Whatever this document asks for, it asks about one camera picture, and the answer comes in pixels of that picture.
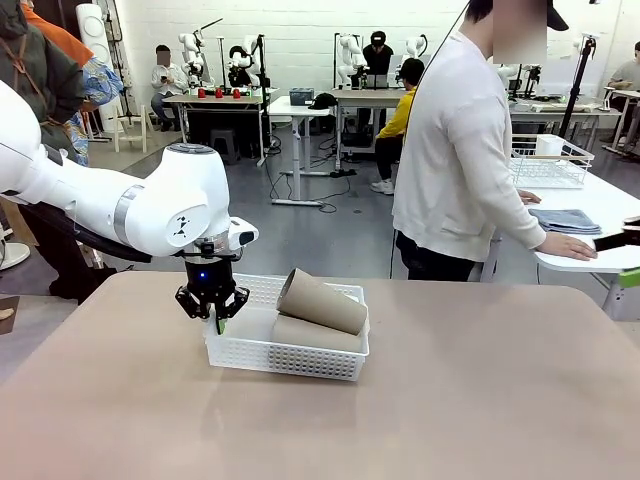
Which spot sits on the long background work table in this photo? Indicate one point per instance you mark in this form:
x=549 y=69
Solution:
x=550 y=109

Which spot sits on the blue box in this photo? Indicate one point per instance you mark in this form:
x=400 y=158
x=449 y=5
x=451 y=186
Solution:
x=301 y=96

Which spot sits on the figure in orange clothes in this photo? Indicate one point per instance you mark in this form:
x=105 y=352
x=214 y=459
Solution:
x=60 y=40

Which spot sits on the brown cup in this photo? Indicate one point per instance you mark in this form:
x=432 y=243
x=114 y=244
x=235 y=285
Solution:
x=320 y=302
x=310 y=340

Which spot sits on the white cup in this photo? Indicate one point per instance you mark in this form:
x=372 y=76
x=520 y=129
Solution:
x=550 y=145

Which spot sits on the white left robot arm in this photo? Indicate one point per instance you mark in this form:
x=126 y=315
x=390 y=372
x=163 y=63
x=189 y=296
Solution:
x=175 y=190

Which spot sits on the white round fan base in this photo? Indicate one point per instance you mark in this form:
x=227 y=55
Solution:
x=12 y=255

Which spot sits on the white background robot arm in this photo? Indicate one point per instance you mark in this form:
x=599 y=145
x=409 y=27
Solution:
x=192 y=55
x=348 y=55
x=414 y=46
x=247 y=55
x=525 y=75

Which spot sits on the grey plastic stool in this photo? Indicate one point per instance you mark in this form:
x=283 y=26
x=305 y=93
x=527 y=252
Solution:
x=222 y=145

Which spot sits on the white side table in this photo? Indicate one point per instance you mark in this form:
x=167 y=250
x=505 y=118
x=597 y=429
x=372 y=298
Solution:
x=610 y=205

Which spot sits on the black camera pole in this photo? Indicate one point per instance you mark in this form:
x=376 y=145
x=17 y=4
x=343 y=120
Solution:
x=261 y=100

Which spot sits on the blue cloth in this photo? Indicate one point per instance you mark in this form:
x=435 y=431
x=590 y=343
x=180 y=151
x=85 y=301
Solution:
x=565 y=221

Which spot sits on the seated person in grey top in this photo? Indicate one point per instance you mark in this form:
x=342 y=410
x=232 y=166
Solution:
x=625 y=75

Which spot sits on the seated person in white shirt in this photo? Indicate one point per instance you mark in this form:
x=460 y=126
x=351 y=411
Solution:
x=165 y=80

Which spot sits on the brown board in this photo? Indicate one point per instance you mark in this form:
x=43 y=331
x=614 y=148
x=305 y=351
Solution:
x=7 y=315

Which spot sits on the white standing desk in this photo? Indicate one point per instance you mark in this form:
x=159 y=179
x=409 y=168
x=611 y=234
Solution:
x=295 y=107

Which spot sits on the white perforated plastic basket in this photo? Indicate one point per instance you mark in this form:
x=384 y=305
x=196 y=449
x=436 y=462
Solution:
x=240 y=355

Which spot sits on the person's right forearm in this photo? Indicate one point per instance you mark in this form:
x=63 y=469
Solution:
x=520 y=225

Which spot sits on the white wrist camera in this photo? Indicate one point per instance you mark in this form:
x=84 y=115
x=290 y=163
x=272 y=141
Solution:
x=245 y=232

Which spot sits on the person in white cardigan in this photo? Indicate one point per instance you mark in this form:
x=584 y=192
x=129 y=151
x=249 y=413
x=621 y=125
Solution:
x=450 y=150

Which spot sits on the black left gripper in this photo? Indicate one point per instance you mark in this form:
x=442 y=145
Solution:
x=210 y=277

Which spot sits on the black power strip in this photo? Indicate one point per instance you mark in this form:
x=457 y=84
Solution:
x=344 y=172

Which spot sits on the wooden top work table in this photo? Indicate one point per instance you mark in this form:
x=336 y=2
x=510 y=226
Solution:
x=215 y=99

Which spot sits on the person's left hand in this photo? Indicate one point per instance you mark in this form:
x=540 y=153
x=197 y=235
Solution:
x=530 y=197

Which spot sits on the brown top robot table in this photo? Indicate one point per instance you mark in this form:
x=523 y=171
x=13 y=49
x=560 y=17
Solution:
x=365 y=95

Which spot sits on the black camera tripod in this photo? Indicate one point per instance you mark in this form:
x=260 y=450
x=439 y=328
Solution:
x=576 y=90

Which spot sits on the black cap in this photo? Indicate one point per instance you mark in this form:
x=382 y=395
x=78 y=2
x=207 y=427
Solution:
x=322 y=101

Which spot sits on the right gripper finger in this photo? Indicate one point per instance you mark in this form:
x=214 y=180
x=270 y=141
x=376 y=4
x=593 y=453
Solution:
x=617 y=241
x=631 y=278

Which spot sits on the person in black shirt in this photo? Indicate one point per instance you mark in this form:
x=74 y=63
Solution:
x=377 y=60

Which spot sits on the white wooden stool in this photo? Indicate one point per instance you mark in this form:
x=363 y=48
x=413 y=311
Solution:
x=116 y=125

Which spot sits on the person in dark green jacket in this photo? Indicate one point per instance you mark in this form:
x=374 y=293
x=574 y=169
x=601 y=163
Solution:
x=45 y=75

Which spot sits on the small white desk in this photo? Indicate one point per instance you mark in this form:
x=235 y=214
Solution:
x=625 y=94

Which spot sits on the person's right hand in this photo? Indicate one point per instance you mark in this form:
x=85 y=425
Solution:
x=567 y=246

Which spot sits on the person in yellow jacket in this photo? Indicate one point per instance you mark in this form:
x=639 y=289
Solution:
x=397 y=122

